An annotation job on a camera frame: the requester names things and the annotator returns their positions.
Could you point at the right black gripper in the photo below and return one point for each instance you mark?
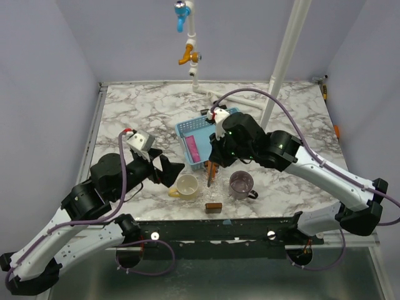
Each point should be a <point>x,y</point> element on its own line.
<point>216,154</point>

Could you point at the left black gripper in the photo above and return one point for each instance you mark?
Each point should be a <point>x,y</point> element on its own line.
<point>170,172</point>

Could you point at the yellow ceramic mug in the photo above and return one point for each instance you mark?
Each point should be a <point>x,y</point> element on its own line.
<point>187,188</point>

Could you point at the orange toothpaste tube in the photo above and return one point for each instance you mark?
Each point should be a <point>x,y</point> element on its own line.
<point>215,170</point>

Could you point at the light blue plastic basket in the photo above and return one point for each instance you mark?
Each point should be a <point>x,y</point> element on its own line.
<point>201,130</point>

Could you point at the purple plastic cup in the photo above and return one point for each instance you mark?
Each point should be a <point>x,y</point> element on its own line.
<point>241,185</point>

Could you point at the grey toothbrush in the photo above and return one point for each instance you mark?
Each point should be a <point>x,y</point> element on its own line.
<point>210,173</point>

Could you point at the clear tray with brown ends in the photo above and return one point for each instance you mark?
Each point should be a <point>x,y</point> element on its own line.
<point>212,195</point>

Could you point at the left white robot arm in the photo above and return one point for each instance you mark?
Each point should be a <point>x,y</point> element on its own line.
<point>75,232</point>

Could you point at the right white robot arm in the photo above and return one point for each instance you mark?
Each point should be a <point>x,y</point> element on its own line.
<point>358,207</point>

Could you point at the pink toothbrush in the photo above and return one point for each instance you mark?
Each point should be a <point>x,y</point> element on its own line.
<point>193,150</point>

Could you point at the white horizontal pipe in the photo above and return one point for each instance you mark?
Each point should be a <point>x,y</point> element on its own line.
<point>211,96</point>

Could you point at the orange brass tap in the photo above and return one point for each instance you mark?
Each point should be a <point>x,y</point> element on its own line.
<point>190,55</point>

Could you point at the yellow tool in corner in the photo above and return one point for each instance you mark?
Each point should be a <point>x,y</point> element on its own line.
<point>321,82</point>

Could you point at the white vertical pipe with fittings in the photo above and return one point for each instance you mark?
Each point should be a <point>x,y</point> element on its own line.
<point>192,40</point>

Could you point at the blue tap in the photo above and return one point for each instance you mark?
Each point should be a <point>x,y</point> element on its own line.
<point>182,11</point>

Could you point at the white diagonal pole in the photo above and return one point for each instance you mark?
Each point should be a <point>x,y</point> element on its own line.
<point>294,27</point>

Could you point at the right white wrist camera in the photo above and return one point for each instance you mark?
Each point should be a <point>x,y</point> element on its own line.
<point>217,117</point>

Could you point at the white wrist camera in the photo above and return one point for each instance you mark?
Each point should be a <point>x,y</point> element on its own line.
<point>140,142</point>
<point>217,117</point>

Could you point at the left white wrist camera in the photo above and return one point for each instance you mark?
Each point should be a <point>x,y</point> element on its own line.
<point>140,142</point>

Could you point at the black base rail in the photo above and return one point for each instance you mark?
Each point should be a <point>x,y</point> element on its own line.
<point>196,239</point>

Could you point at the orange clip on wall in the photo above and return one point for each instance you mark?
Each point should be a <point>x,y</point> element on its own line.
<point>337,131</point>

